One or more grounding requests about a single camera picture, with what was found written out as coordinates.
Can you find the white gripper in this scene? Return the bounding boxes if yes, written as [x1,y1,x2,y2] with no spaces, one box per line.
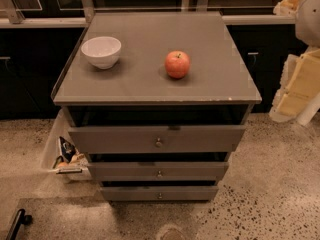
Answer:
[269,47,320,122]

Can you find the grey drawer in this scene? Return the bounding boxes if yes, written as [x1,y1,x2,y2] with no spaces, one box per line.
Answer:
[68,125,245,154]
[100,186,218,201]
[88,162,229,181]

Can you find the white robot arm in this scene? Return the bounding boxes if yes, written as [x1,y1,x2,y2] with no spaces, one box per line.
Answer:
[269,0,320,125]

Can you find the grey drawer cabinet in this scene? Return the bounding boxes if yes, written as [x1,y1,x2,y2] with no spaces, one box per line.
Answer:
[53,12,261,189]

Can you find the grey top drawer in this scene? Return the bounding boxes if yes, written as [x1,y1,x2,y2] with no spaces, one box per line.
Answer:
[68,125,245,154]

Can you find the grey bottom drawer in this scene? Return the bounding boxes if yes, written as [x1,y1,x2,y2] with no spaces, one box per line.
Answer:
[100,186,218,201]

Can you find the white table leg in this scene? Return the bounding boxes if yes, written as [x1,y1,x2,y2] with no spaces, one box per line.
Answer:
[296,93,320,126]

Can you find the red apple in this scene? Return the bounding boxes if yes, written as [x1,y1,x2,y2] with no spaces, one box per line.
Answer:
[164,51,190,79]

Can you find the white ceramic bowl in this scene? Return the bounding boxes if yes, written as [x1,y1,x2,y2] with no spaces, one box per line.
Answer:
[81,36,122,69]

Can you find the snack bags in bin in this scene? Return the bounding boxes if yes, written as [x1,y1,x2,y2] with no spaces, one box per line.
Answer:
[53,136,88,174]

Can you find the clear plastic bin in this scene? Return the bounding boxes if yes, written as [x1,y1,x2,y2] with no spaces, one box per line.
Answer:
[41,110,91,182]

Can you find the black handle object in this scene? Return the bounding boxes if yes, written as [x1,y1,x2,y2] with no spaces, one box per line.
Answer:
[6,209,33,240]

